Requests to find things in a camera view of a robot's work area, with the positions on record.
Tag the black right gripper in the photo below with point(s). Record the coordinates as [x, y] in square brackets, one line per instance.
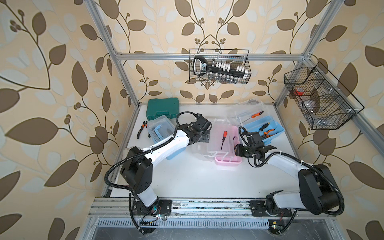
[238, 150]

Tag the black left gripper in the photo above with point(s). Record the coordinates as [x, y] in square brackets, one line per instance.
[206, 136]

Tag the pink toolbox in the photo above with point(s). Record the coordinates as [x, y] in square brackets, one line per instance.
[212, 150]

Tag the light blue toolbox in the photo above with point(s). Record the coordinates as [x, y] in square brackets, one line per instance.
[244, 110]

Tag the blue clear-lid toolbox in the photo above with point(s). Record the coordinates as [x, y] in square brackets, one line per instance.
[160, 128]

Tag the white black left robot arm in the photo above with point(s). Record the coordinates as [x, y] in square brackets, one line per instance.
[137, 168]

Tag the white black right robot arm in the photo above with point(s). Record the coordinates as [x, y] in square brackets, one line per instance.
[318, 191]

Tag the orange black needle-nose pliers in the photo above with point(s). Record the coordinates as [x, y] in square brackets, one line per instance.
[268, 133]

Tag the black yellow long screwdriver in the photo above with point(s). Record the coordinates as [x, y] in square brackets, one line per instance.
[264, 126]

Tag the small red screwdriver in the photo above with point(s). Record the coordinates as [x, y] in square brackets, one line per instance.
[225, 133]

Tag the green plastic tool case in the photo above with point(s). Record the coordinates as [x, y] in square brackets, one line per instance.
[156, 108]

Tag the orange black cutting pliers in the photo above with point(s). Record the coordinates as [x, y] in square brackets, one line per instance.
[143, 126]

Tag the black socket wrench set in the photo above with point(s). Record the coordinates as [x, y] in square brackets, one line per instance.
[217, 67]

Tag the red tape roll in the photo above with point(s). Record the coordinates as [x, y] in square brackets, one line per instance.
[298, 92]

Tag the orange handled flat screwdriver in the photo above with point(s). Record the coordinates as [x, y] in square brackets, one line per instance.
[254, 116]

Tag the black wire basket centre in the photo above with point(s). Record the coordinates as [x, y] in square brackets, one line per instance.
[221, 52]

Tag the black wire basket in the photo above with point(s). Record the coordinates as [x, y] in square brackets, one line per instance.
[328, 102]
[221, 52]

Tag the black wire basket right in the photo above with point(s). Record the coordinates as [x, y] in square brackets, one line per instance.
[328, 102]

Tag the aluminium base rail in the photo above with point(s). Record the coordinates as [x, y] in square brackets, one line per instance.
[194, 213]

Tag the aluminium frame post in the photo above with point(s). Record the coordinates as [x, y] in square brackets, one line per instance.
[93, 10]

